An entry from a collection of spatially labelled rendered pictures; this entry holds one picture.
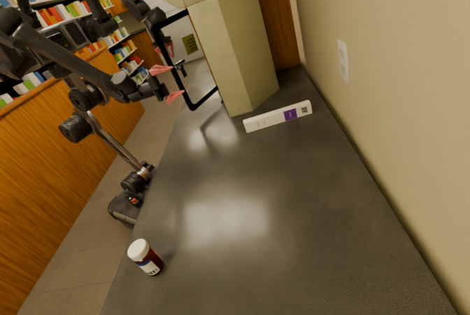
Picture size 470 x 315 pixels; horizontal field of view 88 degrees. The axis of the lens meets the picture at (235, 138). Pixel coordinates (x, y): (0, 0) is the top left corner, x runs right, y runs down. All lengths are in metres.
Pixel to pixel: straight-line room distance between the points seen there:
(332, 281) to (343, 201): 0.19
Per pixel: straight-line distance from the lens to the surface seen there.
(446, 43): 0.42
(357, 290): 0.57
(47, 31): 1.67
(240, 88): 1.05
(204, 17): 0.98
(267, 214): 0.67
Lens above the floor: 1.47
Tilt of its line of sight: 33 degrees down
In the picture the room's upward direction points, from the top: 22 degrees counter-clockwise
